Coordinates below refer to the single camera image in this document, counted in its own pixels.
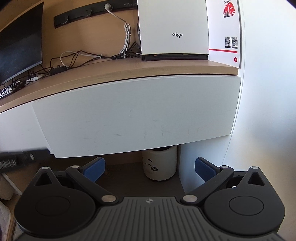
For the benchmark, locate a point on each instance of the black computer monitor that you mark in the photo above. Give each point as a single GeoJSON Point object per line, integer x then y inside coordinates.
{"type": "Point", "coordinates": [21, 44]}

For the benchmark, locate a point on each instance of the black wall power strip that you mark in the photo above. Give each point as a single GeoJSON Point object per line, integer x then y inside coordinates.
{"type": "Point", "coordinates": [91, 10]}

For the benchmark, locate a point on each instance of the white red QR sign board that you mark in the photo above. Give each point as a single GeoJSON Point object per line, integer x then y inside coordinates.
{"type": "Point", "coordinates": [224, 32]}

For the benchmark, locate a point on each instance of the white panda trash bin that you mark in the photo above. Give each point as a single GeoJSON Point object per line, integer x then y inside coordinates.
{"type": "Point", "coordinates": [160, 164]}

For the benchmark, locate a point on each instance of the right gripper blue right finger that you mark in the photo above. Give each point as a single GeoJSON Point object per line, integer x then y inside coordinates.
{"type": "Point", "coordinates": [214, 178]}

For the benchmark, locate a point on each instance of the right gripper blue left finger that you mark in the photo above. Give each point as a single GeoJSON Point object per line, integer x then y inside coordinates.
{"type": "Point", "coordinates": [82, 179]}

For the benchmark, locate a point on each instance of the white aigo computer case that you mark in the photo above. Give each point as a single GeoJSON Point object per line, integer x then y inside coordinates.
{"type": "Point", "coordinates": [173, 30]}

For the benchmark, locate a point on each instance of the black keyboard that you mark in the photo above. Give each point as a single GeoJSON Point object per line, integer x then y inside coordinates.
{"type": "Point", "coordinates": [12, 88]}

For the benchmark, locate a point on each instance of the white desk drawer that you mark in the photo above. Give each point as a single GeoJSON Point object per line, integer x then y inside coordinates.
{"type": "Point", "coordinates": [138, 114]}

